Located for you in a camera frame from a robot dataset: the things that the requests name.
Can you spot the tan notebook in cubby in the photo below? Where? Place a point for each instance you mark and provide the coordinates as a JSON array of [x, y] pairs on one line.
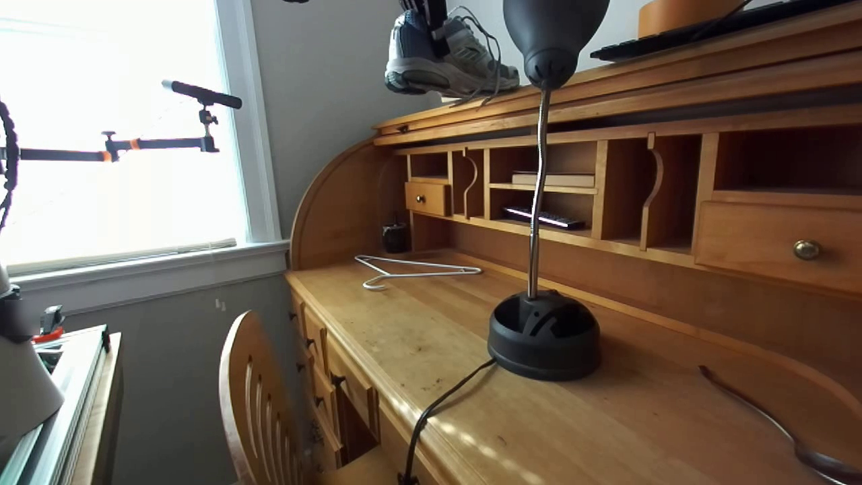
[[555, 178]]

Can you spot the black flat device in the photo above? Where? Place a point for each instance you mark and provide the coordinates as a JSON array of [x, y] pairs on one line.
[[546, 219]]

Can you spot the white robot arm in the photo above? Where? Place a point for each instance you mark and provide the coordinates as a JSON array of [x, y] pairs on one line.
[[66, 70]]

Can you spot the small wooden drawer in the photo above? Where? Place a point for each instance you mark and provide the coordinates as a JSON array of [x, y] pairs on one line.
[[427, 198], [811, 246]]

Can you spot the black cup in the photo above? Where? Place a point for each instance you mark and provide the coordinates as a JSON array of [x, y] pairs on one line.
[[398, 238]]

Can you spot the wooden chair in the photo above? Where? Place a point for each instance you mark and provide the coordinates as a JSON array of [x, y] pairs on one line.
[[262, 427]]

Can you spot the wooden roll-top desk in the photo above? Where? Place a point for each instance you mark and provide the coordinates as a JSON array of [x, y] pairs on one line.
[[605, 354]]

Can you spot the white wire hanger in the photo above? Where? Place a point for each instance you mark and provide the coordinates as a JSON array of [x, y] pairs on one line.
[[394, 268]]

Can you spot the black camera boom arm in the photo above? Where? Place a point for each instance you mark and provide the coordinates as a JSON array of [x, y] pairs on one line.
[[139, 129]]

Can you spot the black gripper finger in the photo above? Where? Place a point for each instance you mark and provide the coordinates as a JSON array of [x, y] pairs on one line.
[[427, 19]]

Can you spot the white side table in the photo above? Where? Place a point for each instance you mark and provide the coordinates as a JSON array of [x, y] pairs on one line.
[[76, 442]]

